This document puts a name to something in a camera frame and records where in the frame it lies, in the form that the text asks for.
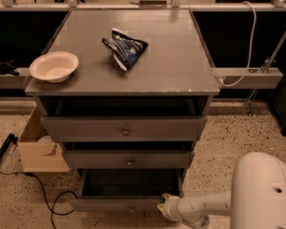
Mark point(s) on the grey drawer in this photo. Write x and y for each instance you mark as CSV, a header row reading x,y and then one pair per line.
x,y
123,190
128,159
124,128

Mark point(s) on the grey bottom drawer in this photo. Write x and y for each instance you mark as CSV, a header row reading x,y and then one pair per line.
x,y
123,190

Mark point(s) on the grey top drawer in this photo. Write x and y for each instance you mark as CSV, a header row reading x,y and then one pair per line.
x,y
124,128

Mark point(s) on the grey wooden drawer cabinet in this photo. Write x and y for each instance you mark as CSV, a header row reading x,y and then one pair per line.
x,y
173,77

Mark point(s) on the grey middle drawer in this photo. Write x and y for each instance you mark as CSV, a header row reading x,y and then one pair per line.
x,y
128,159

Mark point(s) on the cardboard box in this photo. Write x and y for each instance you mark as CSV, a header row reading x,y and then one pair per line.
x,y
39,153

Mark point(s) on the black pole on floor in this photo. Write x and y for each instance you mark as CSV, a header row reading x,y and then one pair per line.
x,y
11,139

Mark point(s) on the black object on rail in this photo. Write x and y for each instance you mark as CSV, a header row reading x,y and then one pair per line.
x,y
6,67

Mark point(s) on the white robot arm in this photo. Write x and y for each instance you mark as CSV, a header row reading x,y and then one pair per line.
x,y
257,199

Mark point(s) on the blue crumpled chip bag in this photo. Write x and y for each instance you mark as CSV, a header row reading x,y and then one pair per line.
x,y
125,49

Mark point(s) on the white bowl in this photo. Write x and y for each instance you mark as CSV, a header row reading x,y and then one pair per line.
x,y
54,67

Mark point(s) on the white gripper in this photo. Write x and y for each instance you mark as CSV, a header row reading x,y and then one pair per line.
x,y
173,206

